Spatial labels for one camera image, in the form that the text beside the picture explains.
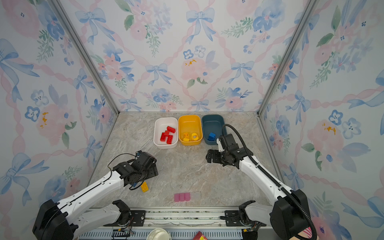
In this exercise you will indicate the white bowl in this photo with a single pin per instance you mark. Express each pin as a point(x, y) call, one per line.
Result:
point(159, 234)

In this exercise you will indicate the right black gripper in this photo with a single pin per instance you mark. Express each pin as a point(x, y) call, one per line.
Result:
point(215, 160)

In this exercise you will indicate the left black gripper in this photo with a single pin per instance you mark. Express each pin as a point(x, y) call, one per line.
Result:
point(153, 171)

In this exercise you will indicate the blue square lego brick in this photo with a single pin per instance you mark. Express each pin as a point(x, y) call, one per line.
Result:
point(212, 135)

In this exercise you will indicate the pink translucent block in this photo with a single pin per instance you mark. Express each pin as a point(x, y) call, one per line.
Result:
point(187, 197)

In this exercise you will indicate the pink plush toy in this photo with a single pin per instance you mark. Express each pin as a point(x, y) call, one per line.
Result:
point(307, 233)

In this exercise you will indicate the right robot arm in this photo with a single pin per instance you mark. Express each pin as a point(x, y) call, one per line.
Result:
point(288, 213)

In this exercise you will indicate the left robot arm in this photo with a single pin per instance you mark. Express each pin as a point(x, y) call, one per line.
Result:
point(71, 217)

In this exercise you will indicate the white plastic container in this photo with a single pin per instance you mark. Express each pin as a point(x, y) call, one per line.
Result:
point(160, 127)

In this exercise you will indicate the yellow rounded 120 lego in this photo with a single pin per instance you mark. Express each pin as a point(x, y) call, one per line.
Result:
point(194, 137)

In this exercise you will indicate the red long lego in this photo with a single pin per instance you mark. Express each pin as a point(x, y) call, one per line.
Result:
point(163, 137)
point(171, 129)

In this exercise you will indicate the red box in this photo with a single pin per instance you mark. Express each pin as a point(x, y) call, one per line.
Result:
point(200, 236)

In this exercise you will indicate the yellow plastic container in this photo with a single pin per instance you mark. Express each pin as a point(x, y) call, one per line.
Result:
point(190, 124)

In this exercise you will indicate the dark teal plastic container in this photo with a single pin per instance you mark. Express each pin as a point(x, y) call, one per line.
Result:
point(212, 124)

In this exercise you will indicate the aluminium rail base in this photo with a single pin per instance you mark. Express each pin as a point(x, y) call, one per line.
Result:
point(182, 223)

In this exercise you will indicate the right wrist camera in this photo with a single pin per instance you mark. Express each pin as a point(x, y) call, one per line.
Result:
point(227, 143)

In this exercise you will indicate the yellow long lego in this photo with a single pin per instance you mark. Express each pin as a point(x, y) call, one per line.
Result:
point(144, 187)

